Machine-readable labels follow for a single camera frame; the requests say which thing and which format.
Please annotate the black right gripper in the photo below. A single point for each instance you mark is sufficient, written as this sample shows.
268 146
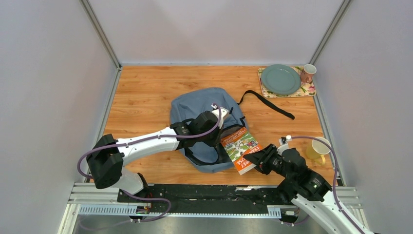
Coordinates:
261 158

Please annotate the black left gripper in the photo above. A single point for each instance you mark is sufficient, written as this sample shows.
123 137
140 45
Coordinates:
215 141

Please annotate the blue-grey student backpack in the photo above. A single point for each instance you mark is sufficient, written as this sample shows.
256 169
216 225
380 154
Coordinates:
188 106

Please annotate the orange treehouse book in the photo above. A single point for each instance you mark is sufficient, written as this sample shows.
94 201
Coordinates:
239 144

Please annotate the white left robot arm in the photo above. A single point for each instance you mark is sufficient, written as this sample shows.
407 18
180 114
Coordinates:
108 158

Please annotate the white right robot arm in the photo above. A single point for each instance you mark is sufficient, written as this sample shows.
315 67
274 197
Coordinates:
306 189

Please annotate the yellow mug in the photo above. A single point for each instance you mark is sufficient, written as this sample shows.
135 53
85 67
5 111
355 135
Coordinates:
317 150

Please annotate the teal round plate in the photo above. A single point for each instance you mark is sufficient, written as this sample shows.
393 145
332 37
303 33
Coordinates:
280 79

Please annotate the floral placemat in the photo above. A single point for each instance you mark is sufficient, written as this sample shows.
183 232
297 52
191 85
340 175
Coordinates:
306 89

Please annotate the pink mug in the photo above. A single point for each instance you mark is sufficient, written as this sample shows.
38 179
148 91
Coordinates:
307 73

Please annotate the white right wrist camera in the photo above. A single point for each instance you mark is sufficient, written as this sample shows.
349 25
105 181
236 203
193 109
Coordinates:
283 141

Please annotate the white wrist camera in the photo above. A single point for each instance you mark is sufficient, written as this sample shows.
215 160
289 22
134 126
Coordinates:
283 141
220 113

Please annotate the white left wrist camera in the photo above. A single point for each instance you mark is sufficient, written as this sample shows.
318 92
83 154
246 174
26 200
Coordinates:
220 113

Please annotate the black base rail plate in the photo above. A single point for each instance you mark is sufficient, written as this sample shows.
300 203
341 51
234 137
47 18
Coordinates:
214 199

